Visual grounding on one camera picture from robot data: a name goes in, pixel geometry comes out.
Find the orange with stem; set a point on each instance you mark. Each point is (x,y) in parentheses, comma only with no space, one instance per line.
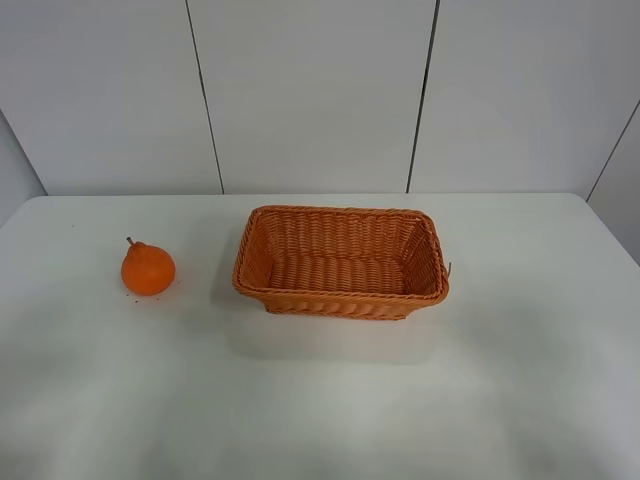
(147,270)

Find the orange wicker basket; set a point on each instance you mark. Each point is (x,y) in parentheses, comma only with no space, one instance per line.
(356,263)

